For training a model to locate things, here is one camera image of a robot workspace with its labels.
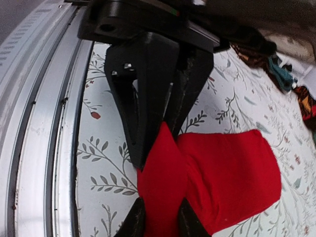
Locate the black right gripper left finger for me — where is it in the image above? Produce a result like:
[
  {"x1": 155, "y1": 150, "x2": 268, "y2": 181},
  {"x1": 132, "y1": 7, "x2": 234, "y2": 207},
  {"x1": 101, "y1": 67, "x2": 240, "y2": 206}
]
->
[{"x1": 115, "y1": 197, "x2": 146, "y2": 237}]

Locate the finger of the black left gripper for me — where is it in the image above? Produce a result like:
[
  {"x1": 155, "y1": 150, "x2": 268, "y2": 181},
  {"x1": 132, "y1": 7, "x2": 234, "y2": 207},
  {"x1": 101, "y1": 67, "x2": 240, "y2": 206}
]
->
[
  {"x1": 104, "y1": 32, "x2": 179, "y2": 169},
  {"x1": 164, "y1": 49, "x2": 214, "y2": 136}
]

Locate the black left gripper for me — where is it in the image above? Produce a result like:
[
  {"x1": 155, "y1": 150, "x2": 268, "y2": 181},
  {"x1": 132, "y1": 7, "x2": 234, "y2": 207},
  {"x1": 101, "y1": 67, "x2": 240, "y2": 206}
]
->
[{"x1": 78, "y1": 0, "x2": 230, "y2": 53}]

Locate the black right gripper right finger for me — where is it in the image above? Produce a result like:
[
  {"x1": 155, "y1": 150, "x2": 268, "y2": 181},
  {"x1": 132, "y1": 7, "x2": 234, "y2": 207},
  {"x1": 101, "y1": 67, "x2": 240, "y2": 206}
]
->
[{"x1": 178, "y1": 199, "x2": 210, "y2": 237}]

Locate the red sock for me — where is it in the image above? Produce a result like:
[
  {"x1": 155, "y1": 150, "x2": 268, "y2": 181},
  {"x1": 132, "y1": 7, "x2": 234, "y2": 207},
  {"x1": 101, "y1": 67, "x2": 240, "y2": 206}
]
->
[{"x1": 137, "y1": 123, "x2": 281, "y2": 237}]

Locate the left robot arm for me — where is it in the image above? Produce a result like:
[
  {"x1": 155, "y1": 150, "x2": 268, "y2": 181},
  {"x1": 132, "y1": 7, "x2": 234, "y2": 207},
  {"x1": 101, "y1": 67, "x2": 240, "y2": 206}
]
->
[{"x1": 78, "y1": 0, "x2": 316, "y2": 168}]

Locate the floral table cloth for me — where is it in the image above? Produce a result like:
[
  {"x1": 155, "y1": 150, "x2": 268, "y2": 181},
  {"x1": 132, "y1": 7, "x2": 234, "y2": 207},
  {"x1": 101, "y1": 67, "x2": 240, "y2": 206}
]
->
[{"x1": 77, "y1": 43, "x2": 316, "y2": 237}]

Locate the brown argyle sock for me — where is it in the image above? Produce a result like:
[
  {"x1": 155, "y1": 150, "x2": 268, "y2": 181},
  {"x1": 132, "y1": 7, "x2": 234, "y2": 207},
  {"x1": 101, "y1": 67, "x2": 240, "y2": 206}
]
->
[{"x1": 231, "y1": 43, "x2": 269, "y2": 72}]

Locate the dark teal sock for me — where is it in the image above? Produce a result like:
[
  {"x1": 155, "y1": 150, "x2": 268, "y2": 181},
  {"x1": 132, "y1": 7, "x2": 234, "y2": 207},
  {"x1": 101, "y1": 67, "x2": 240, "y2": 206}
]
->
[{"x1": 268, "y1": 56, "x2": 297, "y2": 93}]

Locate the black orange argyle sock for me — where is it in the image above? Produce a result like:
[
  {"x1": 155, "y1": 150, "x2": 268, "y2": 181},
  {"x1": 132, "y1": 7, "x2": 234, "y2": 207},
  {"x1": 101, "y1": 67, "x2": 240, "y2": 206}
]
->
[{"x1": 294, "y1": 86, "x2": 316, "y2": 127}]

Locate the aluminium front rail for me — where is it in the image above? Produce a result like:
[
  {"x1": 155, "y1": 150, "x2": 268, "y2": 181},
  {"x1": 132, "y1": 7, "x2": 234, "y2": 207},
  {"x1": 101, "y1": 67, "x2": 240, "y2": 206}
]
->
[{"x1": 0, "y1": 0, "x2": 93, "y2": 237}]

